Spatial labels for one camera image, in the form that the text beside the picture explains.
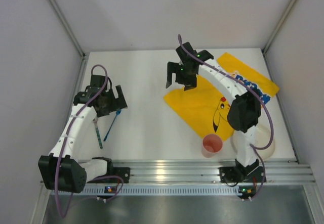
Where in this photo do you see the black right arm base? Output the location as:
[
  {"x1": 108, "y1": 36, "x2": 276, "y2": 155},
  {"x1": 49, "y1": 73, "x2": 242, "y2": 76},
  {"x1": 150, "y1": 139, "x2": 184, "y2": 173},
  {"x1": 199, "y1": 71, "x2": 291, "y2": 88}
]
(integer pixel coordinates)
[{"x1": 219, "y1": 159, "x2": 266, "y2": 184}]

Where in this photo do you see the yellow Pikachu cloth placemat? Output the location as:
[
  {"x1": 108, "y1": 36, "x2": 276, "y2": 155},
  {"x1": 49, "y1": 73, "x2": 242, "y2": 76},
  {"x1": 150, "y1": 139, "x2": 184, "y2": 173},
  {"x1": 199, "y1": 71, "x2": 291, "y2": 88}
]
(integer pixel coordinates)
[{"x1": 164, "y1": 53, "x2": 279, "y2": 141}]

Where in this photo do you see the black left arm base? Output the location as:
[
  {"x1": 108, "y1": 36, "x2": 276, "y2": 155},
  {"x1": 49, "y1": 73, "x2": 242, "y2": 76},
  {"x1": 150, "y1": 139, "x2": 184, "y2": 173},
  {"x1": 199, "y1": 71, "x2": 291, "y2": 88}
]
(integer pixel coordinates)
[{"x1": 89, "y1": 167, "x2": 130, "y2": 184}]

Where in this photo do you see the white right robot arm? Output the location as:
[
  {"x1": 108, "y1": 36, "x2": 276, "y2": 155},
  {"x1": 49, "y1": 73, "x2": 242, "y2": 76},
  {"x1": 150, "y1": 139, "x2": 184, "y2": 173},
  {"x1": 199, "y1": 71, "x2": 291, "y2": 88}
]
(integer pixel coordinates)
[{"x1": 174, "y1": 42, "x2": 261, "y2": 174}]

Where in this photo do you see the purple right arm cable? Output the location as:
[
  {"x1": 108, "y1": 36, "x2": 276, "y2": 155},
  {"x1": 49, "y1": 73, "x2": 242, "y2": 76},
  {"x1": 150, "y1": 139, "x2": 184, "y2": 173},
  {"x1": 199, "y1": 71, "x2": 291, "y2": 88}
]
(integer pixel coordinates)
[{"x1": 177, "y1": 33, "x2": 275, "y2": 200}]

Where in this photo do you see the pink plastic cup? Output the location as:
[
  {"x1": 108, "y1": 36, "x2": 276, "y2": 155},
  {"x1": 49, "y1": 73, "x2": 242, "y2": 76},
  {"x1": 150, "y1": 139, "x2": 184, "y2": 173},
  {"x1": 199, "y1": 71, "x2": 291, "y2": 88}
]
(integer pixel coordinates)
[{"x1": 201, "y1": 134, "x2": 223, "y2": 158}]

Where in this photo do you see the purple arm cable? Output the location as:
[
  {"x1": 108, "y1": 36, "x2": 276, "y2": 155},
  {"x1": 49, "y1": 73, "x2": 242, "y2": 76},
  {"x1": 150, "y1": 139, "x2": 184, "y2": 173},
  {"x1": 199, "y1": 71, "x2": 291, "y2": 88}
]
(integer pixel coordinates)
[
  {"x1": 54, "y1": 64, "x2": 125, "y2": 217},
  {"x1": 177, "y1": 33, "x2": 275, "y2": 200}
]

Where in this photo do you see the aluminium mounting rail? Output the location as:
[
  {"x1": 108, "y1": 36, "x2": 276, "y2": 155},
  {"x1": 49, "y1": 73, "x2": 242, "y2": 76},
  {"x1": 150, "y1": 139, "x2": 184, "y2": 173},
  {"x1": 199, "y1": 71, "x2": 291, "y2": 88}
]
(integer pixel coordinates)
[{"x1": 40, "y1": 159, "x2": 316, "y2": 185}]

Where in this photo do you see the slotted grey cable duct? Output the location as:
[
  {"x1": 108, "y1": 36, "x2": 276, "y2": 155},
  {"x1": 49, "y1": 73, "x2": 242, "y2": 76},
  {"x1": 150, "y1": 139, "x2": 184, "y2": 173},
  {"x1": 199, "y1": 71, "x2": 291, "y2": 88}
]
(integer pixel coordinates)
[{"x1": 49, "y1": 185, "x2": 256, "y2": 196}]

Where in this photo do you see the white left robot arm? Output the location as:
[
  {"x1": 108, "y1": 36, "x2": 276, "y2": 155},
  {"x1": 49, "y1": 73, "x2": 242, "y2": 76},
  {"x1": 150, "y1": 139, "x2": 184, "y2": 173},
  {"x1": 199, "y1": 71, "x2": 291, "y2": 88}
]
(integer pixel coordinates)
[{"x1": 38, "y1": 62, "x2": 200, "y2": 194}]

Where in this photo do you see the white bear plate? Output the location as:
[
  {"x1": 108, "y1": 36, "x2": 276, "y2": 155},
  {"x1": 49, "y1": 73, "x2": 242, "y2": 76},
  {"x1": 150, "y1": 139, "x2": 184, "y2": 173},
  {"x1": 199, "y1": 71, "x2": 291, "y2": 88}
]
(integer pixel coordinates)
[{"x1": 230, "y1": 124, "x2": 275, "y2": 160}]

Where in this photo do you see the green handled metal spoon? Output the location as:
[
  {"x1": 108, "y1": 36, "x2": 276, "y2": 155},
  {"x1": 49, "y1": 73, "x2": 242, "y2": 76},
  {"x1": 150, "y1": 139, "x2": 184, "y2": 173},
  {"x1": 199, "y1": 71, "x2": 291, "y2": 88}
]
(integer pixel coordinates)
[{"x1": 93, "y1": 117, "x2": 103, "y2": 149}]

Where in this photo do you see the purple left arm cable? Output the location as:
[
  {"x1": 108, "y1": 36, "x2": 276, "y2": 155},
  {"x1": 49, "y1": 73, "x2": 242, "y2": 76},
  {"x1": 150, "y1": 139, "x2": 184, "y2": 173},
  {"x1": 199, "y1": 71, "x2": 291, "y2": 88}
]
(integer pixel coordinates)
[{"x1": 54, "y1": 64, "x2": 125, "y2": 217}]

